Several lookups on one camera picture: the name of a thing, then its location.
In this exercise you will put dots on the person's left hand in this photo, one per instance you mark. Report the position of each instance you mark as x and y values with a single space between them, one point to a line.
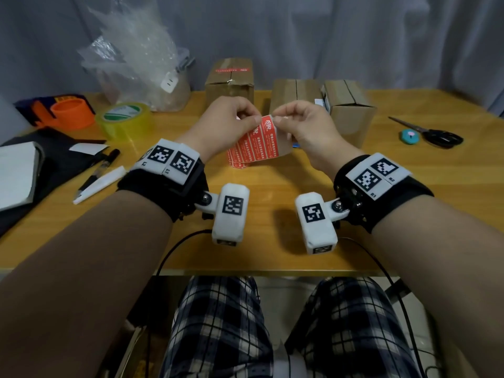
220 125

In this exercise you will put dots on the person's right hand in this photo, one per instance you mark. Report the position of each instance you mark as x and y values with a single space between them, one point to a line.
311 133

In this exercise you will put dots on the cardboard box with pale tape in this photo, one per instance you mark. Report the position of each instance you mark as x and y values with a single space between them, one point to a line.
228 92

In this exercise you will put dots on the roll of red stickers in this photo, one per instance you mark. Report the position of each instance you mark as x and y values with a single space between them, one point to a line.
256 147

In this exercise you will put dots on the cardboard box with blue tape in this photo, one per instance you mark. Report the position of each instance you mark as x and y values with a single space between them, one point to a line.
295 92

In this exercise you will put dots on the plain cardboard box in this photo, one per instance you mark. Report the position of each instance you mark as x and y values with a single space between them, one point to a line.
352 110

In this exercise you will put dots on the red label sticker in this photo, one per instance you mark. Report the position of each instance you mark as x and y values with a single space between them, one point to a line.
234 70

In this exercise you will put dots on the person's left forearm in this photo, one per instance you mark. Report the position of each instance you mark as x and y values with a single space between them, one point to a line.
78 279

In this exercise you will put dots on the person's right forearm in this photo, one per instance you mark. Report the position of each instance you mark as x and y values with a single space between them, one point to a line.
445 279

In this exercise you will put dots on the black left wristband with markers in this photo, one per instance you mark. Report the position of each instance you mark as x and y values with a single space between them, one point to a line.
165 185

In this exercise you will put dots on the black wristband with markers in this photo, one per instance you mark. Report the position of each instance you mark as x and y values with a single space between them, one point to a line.
165 185
390 196

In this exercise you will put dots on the yellow packing tape roll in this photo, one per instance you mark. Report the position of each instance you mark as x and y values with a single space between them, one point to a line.
124 122

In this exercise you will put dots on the teal small cutter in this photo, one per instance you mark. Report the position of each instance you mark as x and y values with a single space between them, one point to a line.
409 136

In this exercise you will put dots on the black right wristband with markers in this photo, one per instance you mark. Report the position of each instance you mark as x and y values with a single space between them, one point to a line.
390 196

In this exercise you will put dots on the grey curtain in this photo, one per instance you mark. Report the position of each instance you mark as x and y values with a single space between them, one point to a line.
315 31

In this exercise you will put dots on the clear bubble wrap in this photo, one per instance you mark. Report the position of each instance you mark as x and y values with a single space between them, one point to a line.
134 39

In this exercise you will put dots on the black pen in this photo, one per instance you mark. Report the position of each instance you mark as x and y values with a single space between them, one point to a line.
98 171

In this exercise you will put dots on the white paper slip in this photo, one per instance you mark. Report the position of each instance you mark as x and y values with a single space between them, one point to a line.
88 148

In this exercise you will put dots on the orange and navy tape dispenser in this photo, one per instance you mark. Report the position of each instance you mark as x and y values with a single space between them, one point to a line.
71 114

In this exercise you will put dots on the plaid shorts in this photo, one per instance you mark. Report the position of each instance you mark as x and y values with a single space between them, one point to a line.
220 330

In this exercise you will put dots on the white notebook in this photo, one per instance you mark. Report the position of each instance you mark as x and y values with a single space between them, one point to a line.
17 177

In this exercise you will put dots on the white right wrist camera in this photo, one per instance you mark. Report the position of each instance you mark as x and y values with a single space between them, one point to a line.
315 224

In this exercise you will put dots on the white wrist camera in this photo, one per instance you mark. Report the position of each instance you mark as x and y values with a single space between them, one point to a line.
232 216
315 224

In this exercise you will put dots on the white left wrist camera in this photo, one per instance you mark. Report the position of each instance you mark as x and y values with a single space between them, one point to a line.
232 216

